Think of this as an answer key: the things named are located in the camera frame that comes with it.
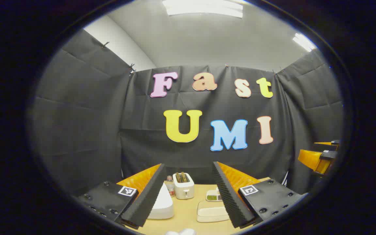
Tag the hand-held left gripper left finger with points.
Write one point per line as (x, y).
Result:
(148, 195)

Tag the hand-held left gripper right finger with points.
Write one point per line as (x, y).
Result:
(228, 195)

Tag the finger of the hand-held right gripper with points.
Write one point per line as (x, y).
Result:
(330, 145)
(312, 159)

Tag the white rice cooker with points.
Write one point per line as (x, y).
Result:
(163, 204)

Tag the clear box of rice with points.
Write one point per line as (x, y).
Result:
(211, 212)

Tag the white divided grain dish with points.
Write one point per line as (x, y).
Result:
(212, 195)

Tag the clear plastic water bottle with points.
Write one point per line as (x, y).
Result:
(170, 187)

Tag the brown toast slice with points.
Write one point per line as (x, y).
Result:
(184, 176)
(178, 177)

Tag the white toaster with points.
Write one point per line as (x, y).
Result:
(184, 191)

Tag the black backdrop cloth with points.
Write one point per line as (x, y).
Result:
(86, 124)

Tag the small ceiling light strip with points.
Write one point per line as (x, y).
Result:
(304, 42)

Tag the large ceiling light panel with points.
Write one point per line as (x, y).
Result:
(204, 8)

